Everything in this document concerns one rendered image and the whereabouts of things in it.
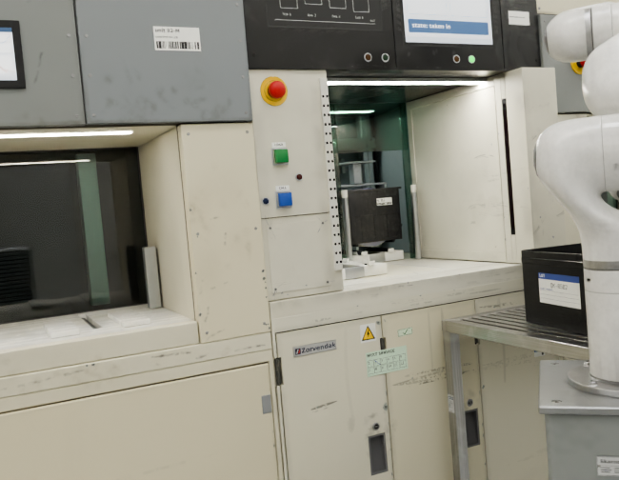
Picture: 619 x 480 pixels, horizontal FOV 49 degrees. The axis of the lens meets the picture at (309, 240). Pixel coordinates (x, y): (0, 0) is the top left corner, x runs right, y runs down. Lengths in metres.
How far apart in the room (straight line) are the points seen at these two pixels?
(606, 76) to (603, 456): 0.61
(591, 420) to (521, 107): 1.06
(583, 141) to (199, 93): 0.81
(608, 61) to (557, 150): 0.24
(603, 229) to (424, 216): 1.26
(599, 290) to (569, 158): 0.21
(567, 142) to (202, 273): 0.80
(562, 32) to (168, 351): 1.03
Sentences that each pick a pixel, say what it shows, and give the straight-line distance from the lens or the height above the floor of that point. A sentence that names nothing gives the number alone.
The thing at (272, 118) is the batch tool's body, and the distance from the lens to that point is 1.59.
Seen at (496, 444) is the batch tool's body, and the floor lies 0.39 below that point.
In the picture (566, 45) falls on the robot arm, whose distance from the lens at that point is 1.46.
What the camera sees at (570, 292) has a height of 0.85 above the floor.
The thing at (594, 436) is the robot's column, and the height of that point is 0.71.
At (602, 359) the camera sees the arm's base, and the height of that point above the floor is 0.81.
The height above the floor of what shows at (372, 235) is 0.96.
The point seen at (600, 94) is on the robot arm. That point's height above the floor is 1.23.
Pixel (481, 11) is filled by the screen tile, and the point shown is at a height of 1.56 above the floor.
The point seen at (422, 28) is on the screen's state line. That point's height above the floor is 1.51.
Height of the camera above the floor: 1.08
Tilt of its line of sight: 3 degrees down
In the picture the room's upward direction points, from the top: 5 degrees counter-clockwise
